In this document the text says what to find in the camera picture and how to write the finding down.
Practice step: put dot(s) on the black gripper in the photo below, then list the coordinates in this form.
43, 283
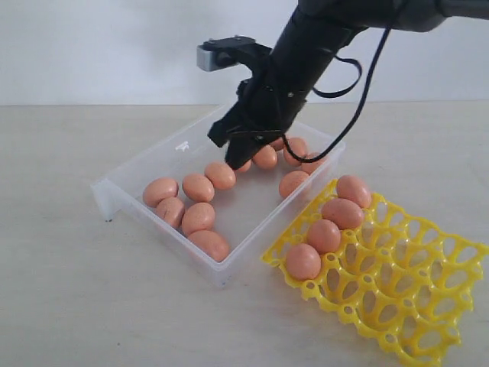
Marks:
265, 108

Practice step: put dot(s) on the brown egg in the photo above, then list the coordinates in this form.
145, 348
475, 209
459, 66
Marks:
171, 211
309, 168
344, 213
158, 190
291, 181
278, 144
200, 216
299, 148
324, 236
198, 188
221, 175
303, 262
266, 158
212, 243
353, 188
245, 167

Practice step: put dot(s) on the yellow plastic egg tray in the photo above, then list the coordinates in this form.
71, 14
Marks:
401, 280

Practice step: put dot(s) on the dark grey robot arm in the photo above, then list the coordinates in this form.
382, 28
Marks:
318, 30

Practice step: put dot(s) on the clear plastic bin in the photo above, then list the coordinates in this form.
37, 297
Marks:
250, 216

